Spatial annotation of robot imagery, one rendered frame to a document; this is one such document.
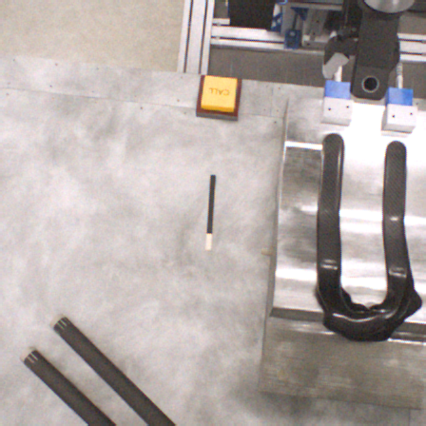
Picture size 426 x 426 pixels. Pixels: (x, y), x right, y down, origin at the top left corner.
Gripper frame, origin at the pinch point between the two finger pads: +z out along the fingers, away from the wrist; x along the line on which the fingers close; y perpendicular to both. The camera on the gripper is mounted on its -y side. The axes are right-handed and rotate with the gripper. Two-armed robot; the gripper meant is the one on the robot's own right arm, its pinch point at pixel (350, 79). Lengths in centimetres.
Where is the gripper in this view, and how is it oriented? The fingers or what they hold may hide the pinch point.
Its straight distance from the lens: 98.5
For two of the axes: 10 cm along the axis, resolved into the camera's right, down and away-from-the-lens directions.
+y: 1.2, -9.6, 2.7
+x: -9.9, -1.1, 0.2
